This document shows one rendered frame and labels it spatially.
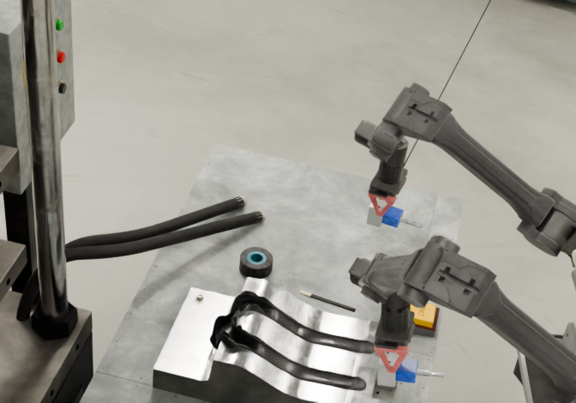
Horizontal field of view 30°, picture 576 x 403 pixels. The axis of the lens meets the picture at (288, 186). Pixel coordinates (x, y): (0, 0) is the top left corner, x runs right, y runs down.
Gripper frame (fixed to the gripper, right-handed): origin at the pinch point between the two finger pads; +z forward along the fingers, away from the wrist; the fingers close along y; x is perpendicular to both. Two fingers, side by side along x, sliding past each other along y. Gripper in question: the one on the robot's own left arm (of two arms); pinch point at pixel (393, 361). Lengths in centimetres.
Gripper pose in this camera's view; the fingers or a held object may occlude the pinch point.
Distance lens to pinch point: 220.8
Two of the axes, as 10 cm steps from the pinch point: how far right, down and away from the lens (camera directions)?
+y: -2.4, 4.7, -8.5
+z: 0.2, 8.8, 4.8
